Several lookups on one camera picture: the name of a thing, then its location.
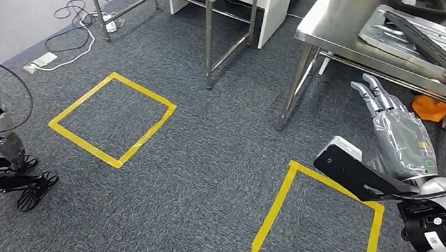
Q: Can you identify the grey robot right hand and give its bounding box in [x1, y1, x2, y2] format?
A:
[338, 71, 446, 185]

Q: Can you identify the black plastic panel part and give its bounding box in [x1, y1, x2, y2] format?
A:
[375, 10, 446, 96]

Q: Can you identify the stainless steel workbench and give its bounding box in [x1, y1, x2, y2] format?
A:
[272, 0, 446, 184]

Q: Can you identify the orange block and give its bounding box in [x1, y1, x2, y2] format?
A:
[410, 92, 446, 125]

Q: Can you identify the silver stamped metal plate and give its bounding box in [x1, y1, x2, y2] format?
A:
[354, 2, 446, 83]

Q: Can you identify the open black tool case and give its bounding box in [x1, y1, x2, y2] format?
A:
[387, 0, 446, 19]

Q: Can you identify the yellow floor tape square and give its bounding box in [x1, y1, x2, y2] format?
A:
[44, 64, 181, 176]
[251, 156, 390, 252]

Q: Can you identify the white cabinet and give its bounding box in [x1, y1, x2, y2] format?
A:
[161, 0, 294, 53]

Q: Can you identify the white power strip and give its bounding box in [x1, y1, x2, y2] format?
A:
[22, 49, 59, 78]
[99, 12, 120, 35]

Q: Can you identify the black camera bracket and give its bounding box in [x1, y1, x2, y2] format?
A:
[309, 142, 425, 209]

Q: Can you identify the white floor cable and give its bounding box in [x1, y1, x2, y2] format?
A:
[38, 6, 126, 81]

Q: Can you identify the black floor cable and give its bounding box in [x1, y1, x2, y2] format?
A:
[43, 0, 113, 61]

